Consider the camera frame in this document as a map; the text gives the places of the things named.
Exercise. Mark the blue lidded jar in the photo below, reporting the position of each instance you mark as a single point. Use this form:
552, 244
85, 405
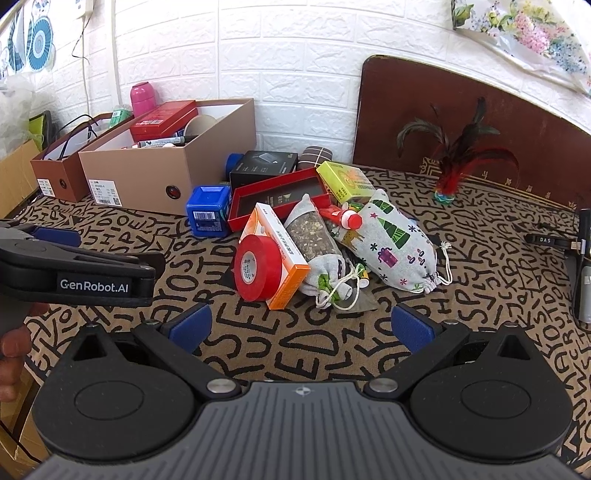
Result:
233, 166

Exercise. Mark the green bag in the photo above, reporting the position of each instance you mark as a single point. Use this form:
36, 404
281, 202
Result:
39, 129

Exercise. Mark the pink bottle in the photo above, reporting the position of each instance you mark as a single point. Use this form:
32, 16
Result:
142, 99

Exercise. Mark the blue fan wall poster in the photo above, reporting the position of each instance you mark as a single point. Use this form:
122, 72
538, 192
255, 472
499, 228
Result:
39, 41

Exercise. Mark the small blue box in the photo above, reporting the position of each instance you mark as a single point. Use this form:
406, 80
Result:
207, 214

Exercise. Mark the letter print blanket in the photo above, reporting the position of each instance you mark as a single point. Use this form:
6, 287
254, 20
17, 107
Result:
295, 341

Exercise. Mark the brown wooden board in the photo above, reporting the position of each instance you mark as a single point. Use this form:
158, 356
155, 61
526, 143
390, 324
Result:
531, 138

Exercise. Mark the flat red box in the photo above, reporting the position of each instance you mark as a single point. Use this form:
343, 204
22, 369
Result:
161, 121

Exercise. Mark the large tan shoe box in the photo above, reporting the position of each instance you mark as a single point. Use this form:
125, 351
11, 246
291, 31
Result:
138, 180

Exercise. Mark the red tray box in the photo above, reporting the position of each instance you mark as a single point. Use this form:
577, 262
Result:
272, 189

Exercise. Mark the orange white box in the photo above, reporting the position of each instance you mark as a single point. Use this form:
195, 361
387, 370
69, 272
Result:
286, 251

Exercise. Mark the black device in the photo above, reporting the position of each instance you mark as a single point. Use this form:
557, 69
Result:
581, 277

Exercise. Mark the small brown box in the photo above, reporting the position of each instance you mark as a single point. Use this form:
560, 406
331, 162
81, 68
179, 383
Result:
55, 177

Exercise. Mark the beige tape roll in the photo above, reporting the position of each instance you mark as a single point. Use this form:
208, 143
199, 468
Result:
202, 124

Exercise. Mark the floral cloth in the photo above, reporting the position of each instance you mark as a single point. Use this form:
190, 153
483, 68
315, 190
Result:
521, 32

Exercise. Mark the dark marker pen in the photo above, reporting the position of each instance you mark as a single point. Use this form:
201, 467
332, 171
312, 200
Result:
164, 142

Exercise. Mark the feather shuttlecock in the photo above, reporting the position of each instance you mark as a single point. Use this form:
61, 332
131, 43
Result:
455, 170

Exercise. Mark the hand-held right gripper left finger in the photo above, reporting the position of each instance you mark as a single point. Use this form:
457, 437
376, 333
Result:
191, 323

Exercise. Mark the red tape roll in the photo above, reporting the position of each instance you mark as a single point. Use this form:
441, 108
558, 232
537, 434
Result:
256, 267

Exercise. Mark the red capped packet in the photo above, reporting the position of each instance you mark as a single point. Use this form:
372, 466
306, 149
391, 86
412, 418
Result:
348, 219

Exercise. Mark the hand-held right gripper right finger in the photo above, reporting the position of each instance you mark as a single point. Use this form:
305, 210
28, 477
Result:
413, 325

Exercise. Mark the yellow green box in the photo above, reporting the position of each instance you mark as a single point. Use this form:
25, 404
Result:
346, 180

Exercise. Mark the clear plastic bag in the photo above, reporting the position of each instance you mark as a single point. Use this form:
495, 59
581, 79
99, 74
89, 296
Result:
16, 110

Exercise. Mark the brown striped pouch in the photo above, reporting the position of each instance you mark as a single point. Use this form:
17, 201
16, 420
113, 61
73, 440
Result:
315, 156

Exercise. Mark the cardboard carton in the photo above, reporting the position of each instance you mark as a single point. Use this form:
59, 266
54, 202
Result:
18, 434

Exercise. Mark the plain cardboard box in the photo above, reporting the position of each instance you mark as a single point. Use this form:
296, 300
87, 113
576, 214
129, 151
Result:
16, 170

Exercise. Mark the green round container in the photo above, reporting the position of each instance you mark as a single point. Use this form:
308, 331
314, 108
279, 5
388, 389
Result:
121, 115

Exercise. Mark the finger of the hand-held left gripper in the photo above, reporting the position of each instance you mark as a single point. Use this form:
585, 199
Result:
55, 236
106, 263

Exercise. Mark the black box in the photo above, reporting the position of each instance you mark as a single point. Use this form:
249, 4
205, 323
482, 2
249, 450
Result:
263, 168

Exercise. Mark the mesh herb sachet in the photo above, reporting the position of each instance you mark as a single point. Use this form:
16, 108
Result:
311, 235

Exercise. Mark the person's left hand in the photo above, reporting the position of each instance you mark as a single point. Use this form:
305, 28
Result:
11, 344

